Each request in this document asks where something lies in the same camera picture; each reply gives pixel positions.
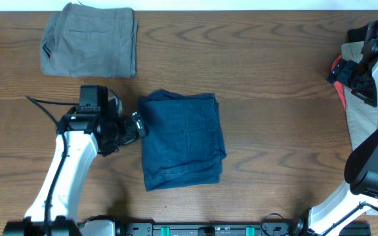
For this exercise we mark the red garment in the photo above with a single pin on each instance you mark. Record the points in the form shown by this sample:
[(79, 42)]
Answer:
[(337, 85)]

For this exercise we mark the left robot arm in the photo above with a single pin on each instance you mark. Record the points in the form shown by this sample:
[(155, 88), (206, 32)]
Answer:
[(80, 139)]

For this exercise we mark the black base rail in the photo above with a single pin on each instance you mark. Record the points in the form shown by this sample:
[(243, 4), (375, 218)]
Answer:
[(228, 229)]

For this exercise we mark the beige khaki shorts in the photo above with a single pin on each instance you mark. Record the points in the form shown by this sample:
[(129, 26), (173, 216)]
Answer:
[(361, 117)]

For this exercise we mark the folded grey shorts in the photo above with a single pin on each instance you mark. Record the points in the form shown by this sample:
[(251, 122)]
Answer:
[(82, 41)]

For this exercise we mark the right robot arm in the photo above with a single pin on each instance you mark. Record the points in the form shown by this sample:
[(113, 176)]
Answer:
[(359, 190)]

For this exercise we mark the dark blue denim shorts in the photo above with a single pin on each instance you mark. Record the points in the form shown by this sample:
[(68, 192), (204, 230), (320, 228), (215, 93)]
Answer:
[(185, 145)]

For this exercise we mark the black garment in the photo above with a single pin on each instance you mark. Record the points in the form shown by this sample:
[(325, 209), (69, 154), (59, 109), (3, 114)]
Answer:
[(357, 35)]

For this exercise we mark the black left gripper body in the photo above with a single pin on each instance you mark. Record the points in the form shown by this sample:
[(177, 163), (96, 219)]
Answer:
[(123, 131)]

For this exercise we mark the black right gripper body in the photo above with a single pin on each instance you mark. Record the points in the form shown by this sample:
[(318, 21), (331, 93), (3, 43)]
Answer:
[(355, 76)]

